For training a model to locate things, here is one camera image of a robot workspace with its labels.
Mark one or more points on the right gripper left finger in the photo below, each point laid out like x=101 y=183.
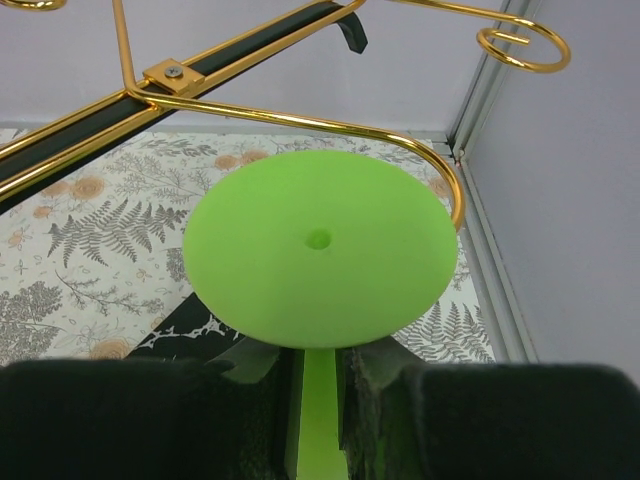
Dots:
x=146 y=419

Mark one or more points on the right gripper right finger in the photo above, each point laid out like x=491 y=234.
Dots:
x=404 y=418

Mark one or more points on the green plastic wine glass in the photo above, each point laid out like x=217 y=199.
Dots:
x=317 y=251

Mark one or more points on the gold wine glass rack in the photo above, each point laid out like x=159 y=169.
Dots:
x=173 y=97

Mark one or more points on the floral table mat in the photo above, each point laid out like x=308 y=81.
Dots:
x=91 y=266

